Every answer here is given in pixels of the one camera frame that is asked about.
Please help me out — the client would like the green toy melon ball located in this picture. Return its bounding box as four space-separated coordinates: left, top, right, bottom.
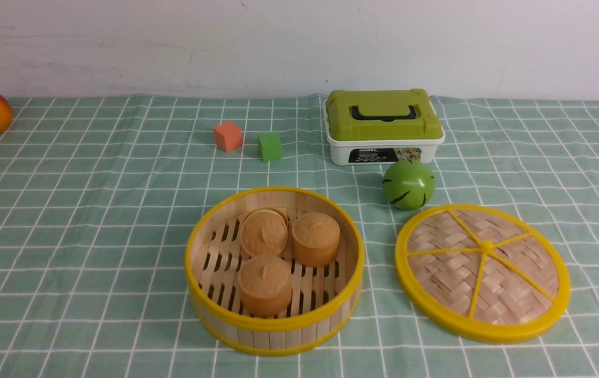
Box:
382 160 436 211

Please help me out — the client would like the yellow bamboo steamer basket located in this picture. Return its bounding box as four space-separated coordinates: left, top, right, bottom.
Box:
184 186 365 356

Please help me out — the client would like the green checked tablecloth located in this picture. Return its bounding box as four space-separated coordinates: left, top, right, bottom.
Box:
0 95 599 377

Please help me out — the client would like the back left brown toy bun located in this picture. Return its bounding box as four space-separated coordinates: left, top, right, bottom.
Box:
241 207 289 258

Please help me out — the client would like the front brown toy bun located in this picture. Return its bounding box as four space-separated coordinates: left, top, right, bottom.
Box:
237 255 292 318

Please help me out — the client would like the brown toy bun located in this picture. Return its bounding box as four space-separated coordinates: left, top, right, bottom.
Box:
290 212 341 268
237 255 292 318
241 207 289 258

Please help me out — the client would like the back right brown toy bun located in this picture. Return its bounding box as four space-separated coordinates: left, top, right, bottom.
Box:
290 212 341 268

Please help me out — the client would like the green lidded white storage box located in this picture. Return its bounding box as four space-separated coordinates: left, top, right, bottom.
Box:
323 88 445 166

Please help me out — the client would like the yellow woven steamer lid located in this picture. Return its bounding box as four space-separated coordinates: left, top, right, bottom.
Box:
395 204 571 344

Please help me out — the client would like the green foam cube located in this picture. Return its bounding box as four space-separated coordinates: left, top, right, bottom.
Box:
257 132 284 162

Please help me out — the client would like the orange foam cube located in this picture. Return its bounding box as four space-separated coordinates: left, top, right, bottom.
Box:
213 121 244 153

